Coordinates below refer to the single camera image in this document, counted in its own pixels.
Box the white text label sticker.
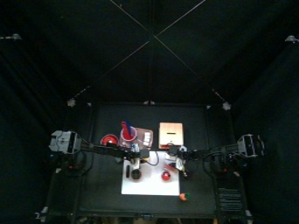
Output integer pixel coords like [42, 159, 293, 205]
[216, 187, 243, 217]

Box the brown wooden tray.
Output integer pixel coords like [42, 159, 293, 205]
[129, 127, 155, 149]

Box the thin diagonal frame wire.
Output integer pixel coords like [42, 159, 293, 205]
[109, 0, 228, 105]
[69, 0, 207, 102]

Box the small red object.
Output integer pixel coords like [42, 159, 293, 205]
[160, 171, 173, 182]

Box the terracotta bowl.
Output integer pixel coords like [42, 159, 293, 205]
[129, 169, 143, 180]

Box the red plastic cup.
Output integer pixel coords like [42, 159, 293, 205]
[120, 125, 137, 141]

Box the red toy spatula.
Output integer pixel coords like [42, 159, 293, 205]
[120, 121, 132, 139]

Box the black vertical frame pole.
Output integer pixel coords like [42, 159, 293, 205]
[147, 0, 155, 105]

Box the white cutting board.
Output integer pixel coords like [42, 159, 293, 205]
[120, 150, 181, 197]

